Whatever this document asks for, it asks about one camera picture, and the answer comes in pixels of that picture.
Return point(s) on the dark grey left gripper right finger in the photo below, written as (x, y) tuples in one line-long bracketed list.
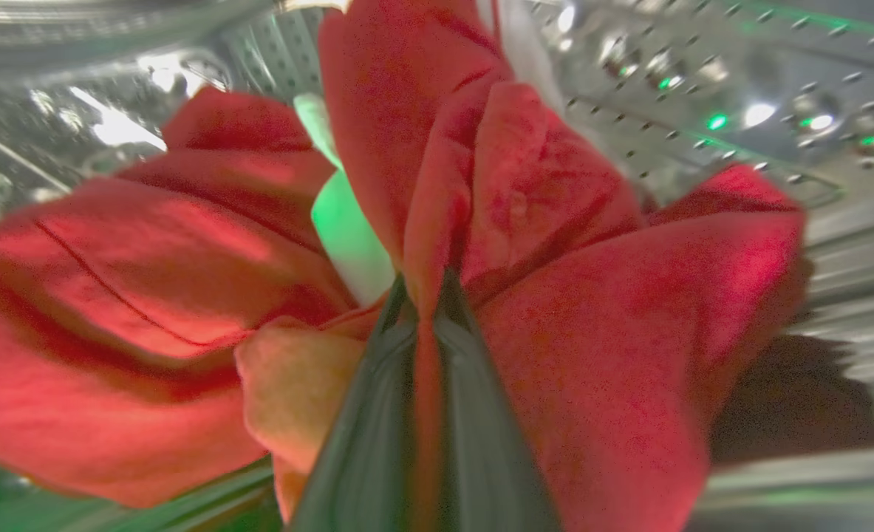
[(481, 443)]

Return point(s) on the red garment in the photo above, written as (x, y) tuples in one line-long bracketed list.
[(599, 310)]

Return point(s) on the steel washing machine drum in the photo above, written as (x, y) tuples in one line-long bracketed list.
[(739, 96)]

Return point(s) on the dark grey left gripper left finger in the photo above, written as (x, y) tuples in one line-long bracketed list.
[(366, 436)]

